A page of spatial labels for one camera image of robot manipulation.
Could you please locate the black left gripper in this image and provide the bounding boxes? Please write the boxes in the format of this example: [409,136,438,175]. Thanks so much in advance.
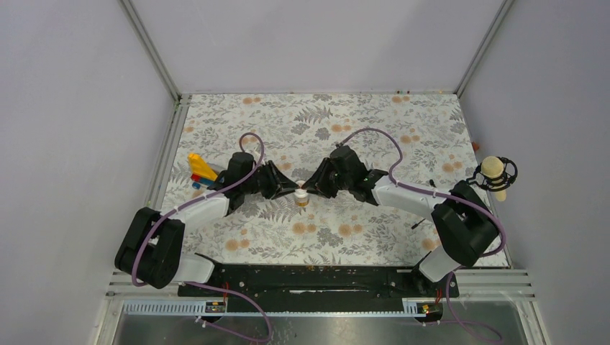
[242,161,299,200]

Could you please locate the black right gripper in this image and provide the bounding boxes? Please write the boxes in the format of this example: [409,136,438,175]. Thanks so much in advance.
[302,157,352,199]

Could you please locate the white orange pill bottle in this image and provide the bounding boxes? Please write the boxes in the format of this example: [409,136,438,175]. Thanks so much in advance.
[293,180,309,207]

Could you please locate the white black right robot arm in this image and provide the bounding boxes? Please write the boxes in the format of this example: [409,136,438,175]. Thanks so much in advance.
[302,146,501,296]

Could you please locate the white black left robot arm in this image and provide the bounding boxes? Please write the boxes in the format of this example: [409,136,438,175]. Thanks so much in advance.
[114,152,300,295]

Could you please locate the grey cylindrical tool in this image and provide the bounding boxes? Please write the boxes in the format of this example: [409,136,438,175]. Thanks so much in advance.
[209,163,226,175]

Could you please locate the yellow blue toy blocks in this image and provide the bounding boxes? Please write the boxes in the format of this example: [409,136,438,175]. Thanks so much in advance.
[187,152,218,190]

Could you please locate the floral patterned table mat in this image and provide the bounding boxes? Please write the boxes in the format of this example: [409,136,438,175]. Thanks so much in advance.
[163,93,477,266]

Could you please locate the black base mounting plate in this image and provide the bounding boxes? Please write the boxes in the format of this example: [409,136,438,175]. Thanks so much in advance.
[177,260,460,311]

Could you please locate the beige foam microphone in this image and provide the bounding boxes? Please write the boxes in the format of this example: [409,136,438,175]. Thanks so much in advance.
[466,156,518,202]

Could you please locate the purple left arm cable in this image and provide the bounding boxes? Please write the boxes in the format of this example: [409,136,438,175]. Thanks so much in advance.
[131,132,275,344]

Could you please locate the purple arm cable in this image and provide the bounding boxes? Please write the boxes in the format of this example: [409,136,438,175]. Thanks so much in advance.
[131,132,275,344]
[335,126,508,258]

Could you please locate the slotted metal cable duct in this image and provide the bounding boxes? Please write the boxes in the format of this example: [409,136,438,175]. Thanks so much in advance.
[122,298,442,318]

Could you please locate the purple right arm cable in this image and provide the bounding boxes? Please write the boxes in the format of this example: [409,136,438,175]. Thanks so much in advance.
[335,126,508,258]

